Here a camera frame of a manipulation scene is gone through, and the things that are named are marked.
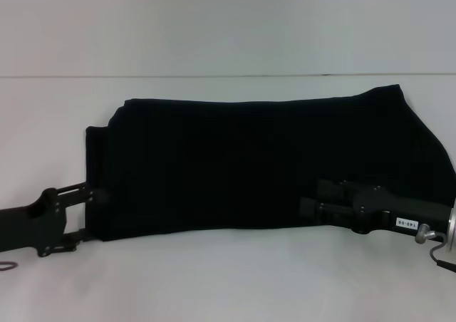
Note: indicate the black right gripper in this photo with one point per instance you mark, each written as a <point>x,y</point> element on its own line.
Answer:
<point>399,213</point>

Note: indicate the black shirt with FREE print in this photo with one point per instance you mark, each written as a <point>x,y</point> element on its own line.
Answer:
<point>249,158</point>

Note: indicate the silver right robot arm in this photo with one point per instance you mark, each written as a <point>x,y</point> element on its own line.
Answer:
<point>452,227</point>

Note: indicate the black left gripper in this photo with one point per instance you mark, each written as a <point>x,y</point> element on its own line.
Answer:
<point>32,222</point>

